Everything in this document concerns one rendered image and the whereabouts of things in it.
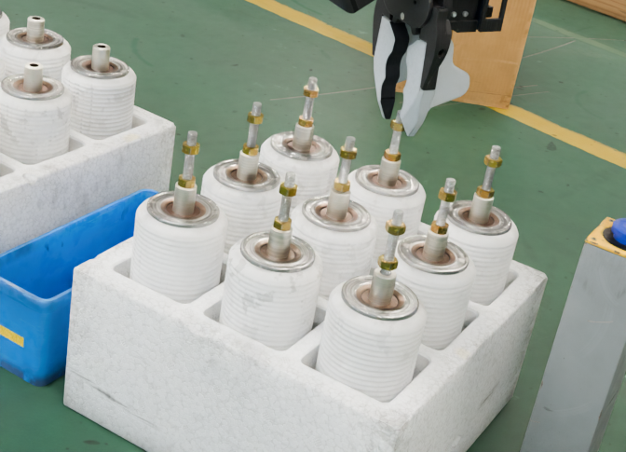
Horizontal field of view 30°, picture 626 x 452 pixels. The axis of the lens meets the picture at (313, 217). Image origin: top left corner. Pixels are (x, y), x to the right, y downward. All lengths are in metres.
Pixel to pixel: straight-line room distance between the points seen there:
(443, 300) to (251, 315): 0.20
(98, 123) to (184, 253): 0.39
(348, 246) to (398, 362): 0.17
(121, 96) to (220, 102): 0.63
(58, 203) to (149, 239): 0.29
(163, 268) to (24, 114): 0.33
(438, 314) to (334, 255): 0.13
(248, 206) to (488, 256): 0.27
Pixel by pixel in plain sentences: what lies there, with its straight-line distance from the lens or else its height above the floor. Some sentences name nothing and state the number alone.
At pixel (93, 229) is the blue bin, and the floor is 0.10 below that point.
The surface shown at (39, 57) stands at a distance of 1.59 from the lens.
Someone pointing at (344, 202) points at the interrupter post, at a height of 0.27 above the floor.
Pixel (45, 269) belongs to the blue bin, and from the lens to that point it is 1.44.
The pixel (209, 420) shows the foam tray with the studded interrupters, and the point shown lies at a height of 0.08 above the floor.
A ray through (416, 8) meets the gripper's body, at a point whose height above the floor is 0.54.
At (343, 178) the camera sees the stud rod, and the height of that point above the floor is 0.30.
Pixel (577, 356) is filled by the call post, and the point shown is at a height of 0.19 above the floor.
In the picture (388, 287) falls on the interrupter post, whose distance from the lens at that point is 1.11.
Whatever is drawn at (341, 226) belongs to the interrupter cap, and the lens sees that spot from 1.23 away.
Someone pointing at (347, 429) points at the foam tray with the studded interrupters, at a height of 0.15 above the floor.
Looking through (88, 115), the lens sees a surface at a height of 0.20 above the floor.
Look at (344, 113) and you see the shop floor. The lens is 2.19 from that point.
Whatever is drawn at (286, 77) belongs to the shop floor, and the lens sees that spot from 2.31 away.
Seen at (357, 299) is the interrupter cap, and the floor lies 0.25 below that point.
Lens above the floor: 0.83
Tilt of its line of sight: 27 degrees down
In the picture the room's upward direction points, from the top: 10 degrees clockwise
